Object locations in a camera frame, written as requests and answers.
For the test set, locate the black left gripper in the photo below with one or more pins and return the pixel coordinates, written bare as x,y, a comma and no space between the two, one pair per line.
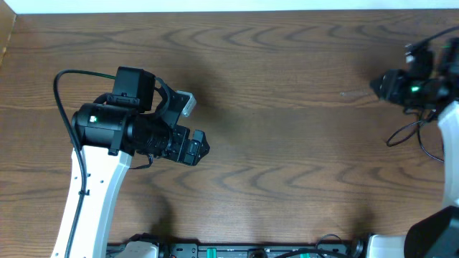
177,151

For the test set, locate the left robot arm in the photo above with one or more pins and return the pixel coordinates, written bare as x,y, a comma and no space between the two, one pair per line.
139,116

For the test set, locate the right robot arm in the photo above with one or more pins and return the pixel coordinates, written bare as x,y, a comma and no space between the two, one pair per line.
436,235

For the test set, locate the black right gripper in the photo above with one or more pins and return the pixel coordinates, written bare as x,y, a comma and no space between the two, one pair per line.
395,85

